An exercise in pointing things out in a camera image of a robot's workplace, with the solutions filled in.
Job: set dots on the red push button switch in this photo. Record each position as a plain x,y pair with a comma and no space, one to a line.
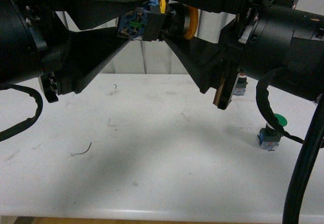
241,85

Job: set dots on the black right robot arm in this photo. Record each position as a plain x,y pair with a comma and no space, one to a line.
265,35

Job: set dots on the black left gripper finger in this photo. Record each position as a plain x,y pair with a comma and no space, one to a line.
88,14
91,51

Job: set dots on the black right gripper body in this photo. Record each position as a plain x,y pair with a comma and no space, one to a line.
231,49

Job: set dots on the black bent wire scrap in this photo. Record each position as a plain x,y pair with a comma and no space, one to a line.
81,153

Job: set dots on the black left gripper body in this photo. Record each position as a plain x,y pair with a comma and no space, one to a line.
50,41

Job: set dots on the green push button switch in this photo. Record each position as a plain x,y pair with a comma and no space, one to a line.
269,138

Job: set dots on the yellow push button switch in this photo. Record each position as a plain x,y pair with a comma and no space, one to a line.
148,21

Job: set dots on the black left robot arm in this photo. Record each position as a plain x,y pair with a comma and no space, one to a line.
15,40

